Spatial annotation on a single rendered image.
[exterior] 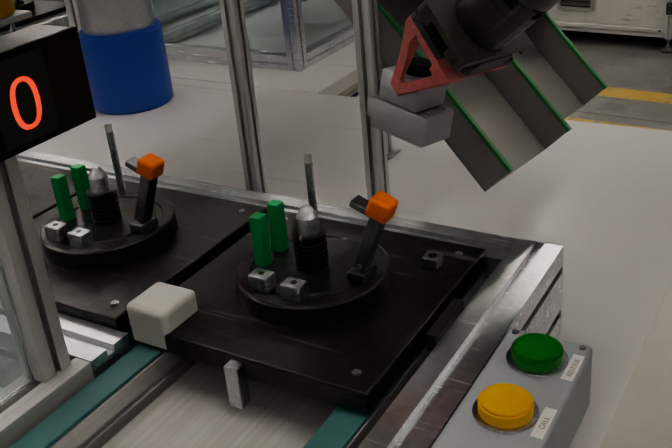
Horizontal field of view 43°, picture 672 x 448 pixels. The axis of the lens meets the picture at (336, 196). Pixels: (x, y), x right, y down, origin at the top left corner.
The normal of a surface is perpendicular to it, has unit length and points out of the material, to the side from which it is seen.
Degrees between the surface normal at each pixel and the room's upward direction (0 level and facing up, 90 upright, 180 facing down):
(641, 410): 0
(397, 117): 84
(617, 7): 90
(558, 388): 0
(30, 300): 90
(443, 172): 0
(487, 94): 45
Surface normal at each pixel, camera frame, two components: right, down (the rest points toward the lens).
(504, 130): 0.48, -0.48
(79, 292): -0.09, -0.90
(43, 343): 0.86, 0.15
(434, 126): 0.72, 0.37
